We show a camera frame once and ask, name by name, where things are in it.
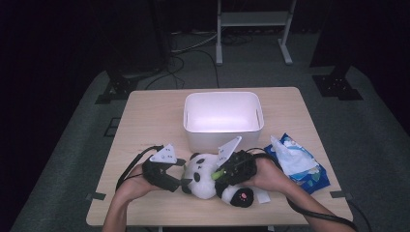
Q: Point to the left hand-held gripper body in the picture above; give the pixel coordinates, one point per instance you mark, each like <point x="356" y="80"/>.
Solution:
<point x="164" y="154"/>

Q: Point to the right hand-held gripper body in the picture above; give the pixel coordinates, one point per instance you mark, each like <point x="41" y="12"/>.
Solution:
<point x="240" y="167"/>

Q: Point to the panda plush toy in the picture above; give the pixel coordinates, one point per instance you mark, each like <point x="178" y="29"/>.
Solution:
<point x="204" y="183"/>

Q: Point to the white wet wipe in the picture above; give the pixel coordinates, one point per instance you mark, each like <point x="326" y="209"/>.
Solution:
<point x="293" y="158"/>
<point x="261" y="196"/>

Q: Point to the white plastic bin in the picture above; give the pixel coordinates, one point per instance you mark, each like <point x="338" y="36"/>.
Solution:
<point x="222" y="112"/>

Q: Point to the blue wet wipes pack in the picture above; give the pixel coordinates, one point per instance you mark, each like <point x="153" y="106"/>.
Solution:
<point x="314" y="180"/>

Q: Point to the person's right hand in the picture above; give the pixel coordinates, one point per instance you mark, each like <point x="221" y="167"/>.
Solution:
<point x="270" y="177"/>

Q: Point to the person's left hand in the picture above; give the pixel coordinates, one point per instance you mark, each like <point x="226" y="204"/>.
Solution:
<point x="135" y="183"/>

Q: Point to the black stand base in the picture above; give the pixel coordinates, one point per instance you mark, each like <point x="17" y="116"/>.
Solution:
<point x="336" y="87"/>
<point x="117" y="90"/>

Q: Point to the grey tape strip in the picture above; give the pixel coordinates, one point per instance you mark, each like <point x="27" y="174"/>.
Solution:
<point x="96" y="196"/>
<point x="341" y="194"/>

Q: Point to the white metal stand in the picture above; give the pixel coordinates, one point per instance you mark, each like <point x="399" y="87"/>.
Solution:
<point x="254" y="18"/>

